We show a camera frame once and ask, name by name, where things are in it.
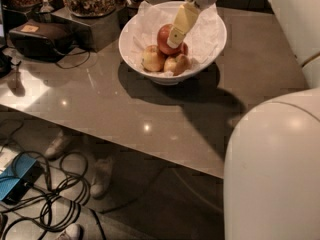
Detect yellow-red apple left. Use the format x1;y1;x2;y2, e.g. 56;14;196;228
142;45;166;72

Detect dark metal stand box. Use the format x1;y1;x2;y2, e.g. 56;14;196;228
52;7;121;52

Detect white shoe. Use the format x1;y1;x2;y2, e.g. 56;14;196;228
90;157;114;199
55;223;81;240
44;131;73;160

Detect white shoe right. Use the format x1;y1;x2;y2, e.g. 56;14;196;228
90;157;114;199

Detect white shoe left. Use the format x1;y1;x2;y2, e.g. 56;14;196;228
44;131;73;160

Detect yellow-red apple front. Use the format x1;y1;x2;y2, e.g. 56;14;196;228
163;54;191;76

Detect black device with label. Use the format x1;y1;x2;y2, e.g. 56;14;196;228
9;20;74;62

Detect black cables on floor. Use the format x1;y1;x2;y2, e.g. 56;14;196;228
0;118;108;240

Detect yellow-red apple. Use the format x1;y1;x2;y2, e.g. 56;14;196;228
142;45;166;72
163;54;191;76

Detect large red apple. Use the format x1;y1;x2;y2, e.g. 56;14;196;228
157;24;181;55

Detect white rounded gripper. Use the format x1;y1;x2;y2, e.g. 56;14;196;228
167;0;217;48

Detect small red apple back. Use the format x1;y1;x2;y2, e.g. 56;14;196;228
181;42;188;56

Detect white paper liner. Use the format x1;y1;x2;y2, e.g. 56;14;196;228
119;2;226;85

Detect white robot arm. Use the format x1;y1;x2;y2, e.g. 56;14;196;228
223;0;320;240

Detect metal scoop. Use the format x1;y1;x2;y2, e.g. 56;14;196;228
40;0;54;13

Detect black cable on table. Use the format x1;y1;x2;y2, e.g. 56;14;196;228
53;47;92;70

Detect white bowl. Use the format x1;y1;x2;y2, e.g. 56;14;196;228
119;1;227;85

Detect blue box on floor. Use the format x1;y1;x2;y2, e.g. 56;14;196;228
0;154;43;205

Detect white shoe bottom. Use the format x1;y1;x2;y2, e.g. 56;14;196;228
55;223;81;240

